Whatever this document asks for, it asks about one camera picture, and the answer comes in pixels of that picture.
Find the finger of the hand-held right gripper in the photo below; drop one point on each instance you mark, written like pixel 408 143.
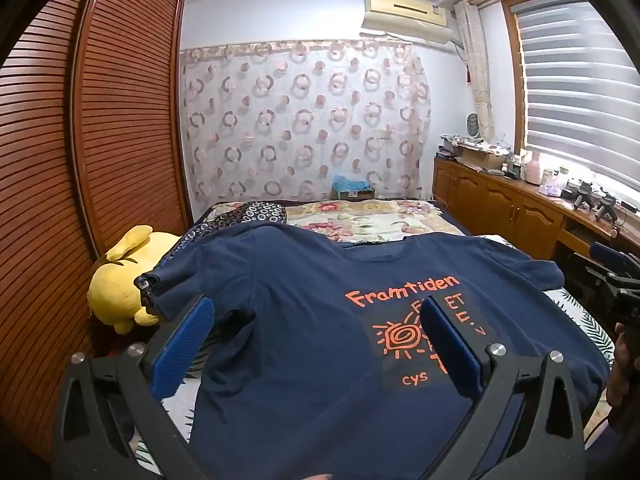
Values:
pixel 607 256

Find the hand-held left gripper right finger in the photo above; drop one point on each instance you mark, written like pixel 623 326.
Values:
pixel 452 345

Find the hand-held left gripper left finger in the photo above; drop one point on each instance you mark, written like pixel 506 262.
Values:
pixel 182 345

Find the navy blue printed t-shirt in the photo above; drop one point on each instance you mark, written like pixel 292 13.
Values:
pixel 310 360

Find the person's right hand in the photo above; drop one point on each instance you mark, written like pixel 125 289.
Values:
pixel 625 370

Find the leaf-print bedsheet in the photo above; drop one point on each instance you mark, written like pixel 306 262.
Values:
pixel 590 330

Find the small black stand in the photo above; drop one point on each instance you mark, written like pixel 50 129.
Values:
pixel 582 196
pixel 606 206

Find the yellow plush toy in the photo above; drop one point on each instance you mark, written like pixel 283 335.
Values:
pixel 120 290

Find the clear plastic jar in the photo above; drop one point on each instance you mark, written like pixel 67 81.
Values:
pixel 551 182

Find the pink bottle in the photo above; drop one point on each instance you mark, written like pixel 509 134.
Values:
pixel 532 170

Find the wooden sideboard cabinet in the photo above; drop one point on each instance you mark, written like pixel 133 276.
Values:
pixel 500 200

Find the floral blanket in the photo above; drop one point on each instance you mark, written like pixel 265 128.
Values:
pixel 375 217

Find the open cardboard box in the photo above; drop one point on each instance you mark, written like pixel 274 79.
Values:
pixel 480 159

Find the striped window blind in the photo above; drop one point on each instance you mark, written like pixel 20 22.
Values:
pixel 575 85

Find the floral cloth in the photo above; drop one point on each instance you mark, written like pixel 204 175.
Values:
pixel 475 142

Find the blue item on box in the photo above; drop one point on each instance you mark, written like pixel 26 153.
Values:
pixel 352 189

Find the small round fan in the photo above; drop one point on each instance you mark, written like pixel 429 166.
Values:
pixel 473 125

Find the tied cream curtain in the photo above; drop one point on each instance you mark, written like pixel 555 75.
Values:
pixel 475 60

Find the wooden louvered wardrobe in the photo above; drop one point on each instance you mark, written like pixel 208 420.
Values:
pixel 125 110

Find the white wall air conditioner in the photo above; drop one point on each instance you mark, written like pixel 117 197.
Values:
pixel 405 15

